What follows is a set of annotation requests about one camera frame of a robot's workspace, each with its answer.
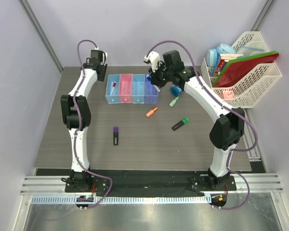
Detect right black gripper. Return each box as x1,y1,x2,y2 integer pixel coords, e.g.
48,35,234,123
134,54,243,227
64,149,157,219
148,62,172,89

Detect blue whiteboard marker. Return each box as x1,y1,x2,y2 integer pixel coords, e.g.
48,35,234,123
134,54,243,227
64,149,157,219
145,74,160,92

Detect red whiteboard marker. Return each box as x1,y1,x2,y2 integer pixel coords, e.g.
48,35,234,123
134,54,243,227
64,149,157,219
110,82,117,96

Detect purple plastic drawer box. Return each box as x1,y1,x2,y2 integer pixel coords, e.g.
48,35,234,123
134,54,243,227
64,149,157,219
144,81,158,104

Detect light blue drawer box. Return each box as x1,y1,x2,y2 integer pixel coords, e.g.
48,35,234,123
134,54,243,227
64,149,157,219
131,74,145,104
105,74,120,104

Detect pink plastic drawer box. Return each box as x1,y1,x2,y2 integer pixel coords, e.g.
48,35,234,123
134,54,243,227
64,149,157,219
118,74,132,103

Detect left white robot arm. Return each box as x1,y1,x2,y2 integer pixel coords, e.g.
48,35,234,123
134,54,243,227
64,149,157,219
60,49,107,193

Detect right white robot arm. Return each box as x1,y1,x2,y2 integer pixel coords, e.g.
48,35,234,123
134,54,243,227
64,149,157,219
144,50,245,190

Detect blue round tape dispenser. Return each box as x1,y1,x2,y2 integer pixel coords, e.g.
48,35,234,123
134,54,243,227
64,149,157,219
170,85,183,97

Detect blue headphones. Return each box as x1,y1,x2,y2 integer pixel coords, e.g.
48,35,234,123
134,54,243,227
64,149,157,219
206,43,236,67

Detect green plastic folder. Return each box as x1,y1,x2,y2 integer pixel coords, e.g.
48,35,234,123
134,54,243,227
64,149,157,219
211,50,279,87

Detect stack of books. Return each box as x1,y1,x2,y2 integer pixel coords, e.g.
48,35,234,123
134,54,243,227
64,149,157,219
210,53,243,77

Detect green capped black highlighter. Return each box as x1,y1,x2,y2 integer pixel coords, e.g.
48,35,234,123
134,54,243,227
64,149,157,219
171,117,189,131

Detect pink eraser box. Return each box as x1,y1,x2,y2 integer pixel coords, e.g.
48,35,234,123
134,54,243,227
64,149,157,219
221,90,235,100

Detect red plastic folder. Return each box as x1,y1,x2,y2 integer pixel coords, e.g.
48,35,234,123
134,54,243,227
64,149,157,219
213,53,280,88

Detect purple capped black highlighter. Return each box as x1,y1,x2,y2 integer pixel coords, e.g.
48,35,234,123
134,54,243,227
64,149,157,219
113,126,119,146

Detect white mesh file organizer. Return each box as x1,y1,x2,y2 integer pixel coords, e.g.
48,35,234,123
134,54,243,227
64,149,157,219
201,31,282,108

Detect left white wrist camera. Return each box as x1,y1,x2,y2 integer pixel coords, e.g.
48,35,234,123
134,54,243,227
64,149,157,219
94,49,108,65

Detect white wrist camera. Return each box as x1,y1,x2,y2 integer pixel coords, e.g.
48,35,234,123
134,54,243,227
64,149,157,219
144,51,162,73
94,49,108,65

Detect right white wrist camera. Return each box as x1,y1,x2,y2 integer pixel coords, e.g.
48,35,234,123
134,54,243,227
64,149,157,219
144,51,162,73

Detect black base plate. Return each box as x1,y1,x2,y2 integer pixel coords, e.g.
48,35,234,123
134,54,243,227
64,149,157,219
36,168,236,195

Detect white slotted cable duct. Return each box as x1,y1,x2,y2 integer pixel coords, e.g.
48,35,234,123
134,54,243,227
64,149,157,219
31,194,211,205

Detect aluminium rail frame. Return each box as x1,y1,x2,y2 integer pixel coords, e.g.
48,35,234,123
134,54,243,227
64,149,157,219
20,149,287,231

